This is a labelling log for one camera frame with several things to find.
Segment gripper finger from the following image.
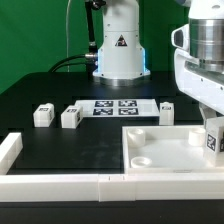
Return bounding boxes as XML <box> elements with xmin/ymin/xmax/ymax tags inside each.
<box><xmin>199</xmin><ymin>103</ymin><xmax>217</xmax><ymax>126</ymax></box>

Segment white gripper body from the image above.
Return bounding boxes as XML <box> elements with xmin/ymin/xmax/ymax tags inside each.
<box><xmin>171</xmin><ymin>24</ymin><xmax>224</xmax><ymax>115</ymax></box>

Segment white square table top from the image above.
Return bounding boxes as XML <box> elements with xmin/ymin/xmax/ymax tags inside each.
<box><xmin>122</xmin><ymin>125</ymin><xmax>224</xmax><ymax>175</ymax></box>

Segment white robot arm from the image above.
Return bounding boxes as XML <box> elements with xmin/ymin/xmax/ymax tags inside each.
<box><xmin>84</xmin><ymin>0</ymin><xmax>224</xmax><ymax>127</ymax></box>

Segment white sheet with markers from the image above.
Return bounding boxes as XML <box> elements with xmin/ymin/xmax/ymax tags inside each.
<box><xmin>75</xmin><ymin>99</ymin><xmax>159</xmax><ymax>117</ymax></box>

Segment white U-shaped fence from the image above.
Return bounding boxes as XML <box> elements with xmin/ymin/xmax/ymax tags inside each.
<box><xmin>0</xmin><ymin>133</ymin><xmax>224</xmax><ymax>202</ymax></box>

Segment black cables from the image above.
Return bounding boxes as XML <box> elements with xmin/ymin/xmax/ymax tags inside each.
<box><xmin>48</xmin><ymin>53</ymin><xmax>98</xmax><ymax>73</ymax></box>

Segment grey hanging cable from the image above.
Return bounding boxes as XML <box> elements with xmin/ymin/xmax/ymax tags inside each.
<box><xmin>65</xmin><ymin>0</ymin><xmax>73</xmax><ymax>73</ymax></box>

